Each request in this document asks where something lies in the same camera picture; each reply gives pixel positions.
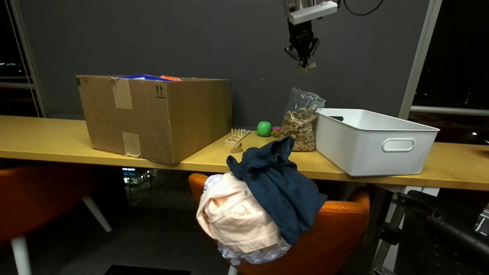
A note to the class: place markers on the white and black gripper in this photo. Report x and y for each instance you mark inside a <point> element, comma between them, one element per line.
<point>300,16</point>

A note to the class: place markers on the clear bag of rubber bands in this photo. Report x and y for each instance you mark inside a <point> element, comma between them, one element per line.
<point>300,118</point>

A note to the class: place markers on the tan rubber bands pile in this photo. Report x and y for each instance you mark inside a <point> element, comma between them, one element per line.
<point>234,138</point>

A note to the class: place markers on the green ball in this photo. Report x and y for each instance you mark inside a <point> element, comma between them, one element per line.
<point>263,129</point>

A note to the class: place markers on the white plastic bin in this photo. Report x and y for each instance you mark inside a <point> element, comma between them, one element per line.
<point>364,143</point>

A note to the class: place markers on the brown cardboard box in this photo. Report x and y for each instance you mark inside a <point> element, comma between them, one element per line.
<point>153,120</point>

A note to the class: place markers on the dark blue cloth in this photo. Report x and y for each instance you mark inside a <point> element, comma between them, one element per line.
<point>289,198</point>

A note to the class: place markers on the pink cloth on chair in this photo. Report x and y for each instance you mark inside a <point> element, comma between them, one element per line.
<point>229,215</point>

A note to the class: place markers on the orange office chair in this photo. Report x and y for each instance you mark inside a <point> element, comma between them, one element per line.
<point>324,248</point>

